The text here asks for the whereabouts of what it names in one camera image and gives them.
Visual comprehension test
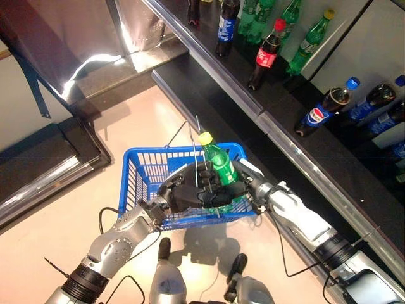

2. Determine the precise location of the Coca-Cola bottle red label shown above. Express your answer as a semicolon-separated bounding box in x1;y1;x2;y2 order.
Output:
247;18;287;92
188;0;201;26

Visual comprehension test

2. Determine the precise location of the black shelf bracket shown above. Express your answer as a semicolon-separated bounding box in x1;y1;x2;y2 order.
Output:
27;75;52;120

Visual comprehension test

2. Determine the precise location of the small Pepsi cola bottle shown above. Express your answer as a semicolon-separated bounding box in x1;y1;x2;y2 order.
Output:
347;75;405;122
294;77;361;137
215;0;242;58
387;139;405;163
368;101;405;137

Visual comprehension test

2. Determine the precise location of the silver robot leg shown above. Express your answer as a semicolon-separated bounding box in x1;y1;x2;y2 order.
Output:
223;253;276;304
149;237;187;304

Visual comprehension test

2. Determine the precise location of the blue plastic shopping basket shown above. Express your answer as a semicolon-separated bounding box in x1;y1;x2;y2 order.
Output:
117;115;259;232

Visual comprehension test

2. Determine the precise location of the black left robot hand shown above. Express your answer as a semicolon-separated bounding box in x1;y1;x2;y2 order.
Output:
157;163;232;213

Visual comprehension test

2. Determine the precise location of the black shelf board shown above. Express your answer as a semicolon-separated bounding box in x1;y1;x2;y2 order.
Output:
142;0;311;117
0;117;112;229
221;126;349;304
151;55;254;146
258;79;405;277

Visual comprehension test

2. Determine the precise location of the green soda bottle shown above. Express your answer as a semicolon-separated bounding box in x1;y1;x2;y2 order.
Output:
237;0;276;44
278;0;303;42
286;8;336;76

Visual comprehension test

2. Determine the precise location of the silver left robot leg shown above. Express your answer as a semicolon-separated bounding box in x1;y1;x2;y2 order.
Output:
149;237;187;304

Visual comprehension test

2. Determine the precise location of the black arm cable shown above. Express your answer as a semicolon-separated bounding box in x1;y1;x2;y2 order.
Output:
271;213;327;278
98;207;163;254

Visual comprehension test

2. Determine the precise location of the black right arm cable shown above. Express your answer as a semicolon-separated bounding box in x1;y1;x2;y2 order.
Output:
271;213;327;278

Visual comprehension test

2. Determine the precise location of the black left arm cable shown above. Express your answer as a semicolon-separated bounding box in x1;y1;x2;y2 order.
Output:
98;207;163;254

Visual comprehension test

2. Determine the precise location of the silver right robot leg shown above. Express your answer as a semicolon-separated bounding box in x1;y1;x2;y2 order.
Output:
223;253;276;304

